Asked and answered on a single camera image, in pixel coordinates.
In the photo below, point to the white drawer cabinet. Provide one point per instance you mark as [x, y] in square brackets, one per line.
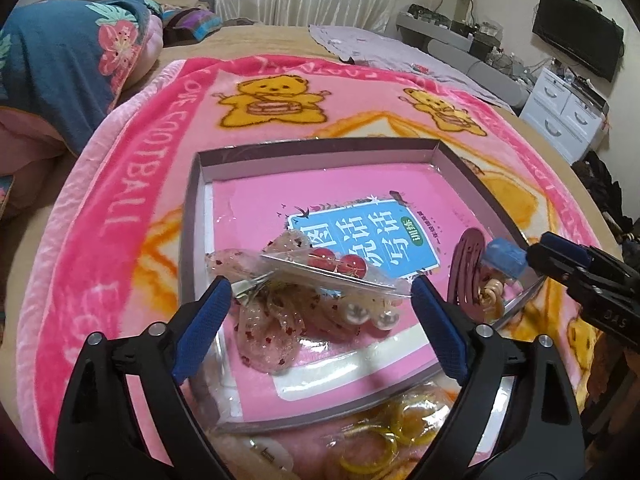
[560, 115]

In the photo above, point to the small blue hair accessory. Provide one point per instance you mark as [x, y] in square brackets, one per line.
[505, 257]

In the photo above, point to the blue floral quilt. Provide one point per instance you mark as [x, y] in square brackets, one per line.
[55, 75]

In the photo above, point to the pearl bow hair clip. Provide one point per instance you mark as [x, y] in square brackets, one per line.
[357, 315]

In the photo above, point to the lilac bed sheet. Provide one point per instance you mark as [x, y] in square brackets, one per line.
[390, 47]

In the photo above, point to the pink bear print blanket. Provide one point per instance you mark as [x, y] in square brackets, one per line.
[125, 200]

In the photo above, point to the grey cluttered shelf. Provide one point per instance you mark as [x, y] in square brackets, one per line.
[480, 67]

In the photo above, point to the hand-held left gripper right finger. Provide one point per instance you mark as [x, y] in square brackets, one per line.
[440, 325]

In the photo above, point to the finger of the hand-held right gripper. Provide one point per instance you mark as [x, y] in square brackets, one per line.
[565, 246]
[555, 265]

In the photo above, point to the black flat screen monitor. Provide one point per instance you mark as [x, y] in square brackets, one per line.
[575, 35]

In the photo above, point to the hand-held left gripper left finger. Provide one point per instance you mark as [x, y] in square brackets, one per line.
[205, 320]

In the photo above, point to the purple striped cloth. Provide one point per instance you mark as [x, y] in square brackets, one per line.
[192, 25]

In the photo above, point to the brown banana hair clip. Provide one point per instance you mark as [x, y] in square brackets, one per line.
[465, 265]

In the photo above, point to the dark clothes pile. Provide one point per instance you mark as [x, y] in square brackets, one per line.
[602, 190]

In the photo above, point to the shallow cardboard box pink base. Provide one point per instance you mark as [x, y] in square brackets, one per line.
[250, 210]

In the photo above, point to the red bead earrings card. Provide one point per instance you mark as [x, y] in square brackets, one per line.
[345, 272]

